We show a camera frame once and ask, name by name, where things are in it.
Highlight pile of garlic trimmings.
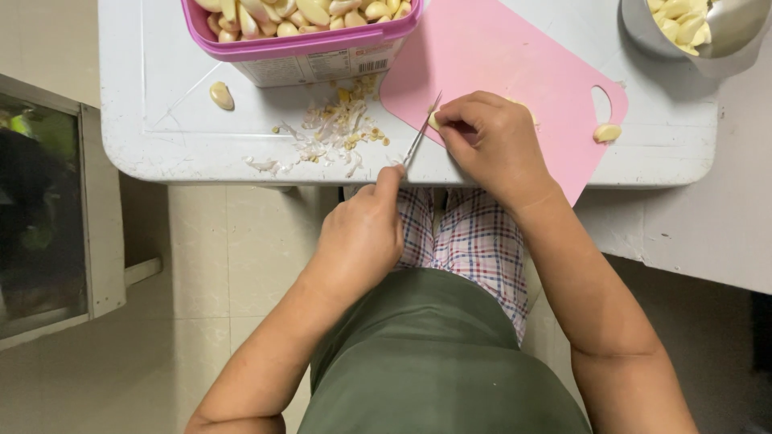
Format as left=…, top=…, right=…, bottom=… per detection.
left=244, top=74, right=393, bottom=179

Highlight heap of peeled garlic cloves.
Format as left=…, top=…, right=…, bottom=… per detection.
left=193, top=0, right=415, bottom=43

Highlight heap of trimmed garlic cloves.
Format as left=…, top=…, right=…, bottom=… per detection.
left=645, top=0, right=714, bottom=57

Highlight white plastic table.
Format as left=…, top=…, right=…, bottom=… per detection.
left=98, top=0, right=720, bottom=189

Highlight pink plastic cutting board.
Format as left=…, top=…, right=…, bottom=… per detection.
left=379, top=0, right=629, bottom=207

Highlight plaid trousers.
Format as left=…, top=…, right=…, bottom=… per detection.
left=395, top=187, right=530, bottom=346

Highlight pink rimmed plastic tub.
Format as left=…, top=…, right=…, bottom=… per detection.
left=181, top=0, right=425, bottom=89

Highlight small steel knife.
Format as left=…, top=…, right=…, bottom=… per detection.
left=400, top=90, right=444, bottom=171

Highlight steel bowl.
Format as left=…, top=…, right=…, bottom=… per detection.
left=620, top=0, right=772, bottom=80

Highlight green shirt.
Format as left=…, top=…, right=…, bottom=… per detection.
left=297, top=267, right=593, bottom=434

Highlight person's right hand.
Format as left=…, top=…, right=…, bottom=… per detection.
left=433, top=90, right=558, bottom=209

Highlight person's left hand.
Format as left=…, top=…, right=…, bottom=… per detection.
left=311, top=164, right=408, bottom=298

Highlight white framed glass door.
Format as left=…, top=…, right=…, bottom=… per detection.
left=0, top=74, right=162, bottom=352

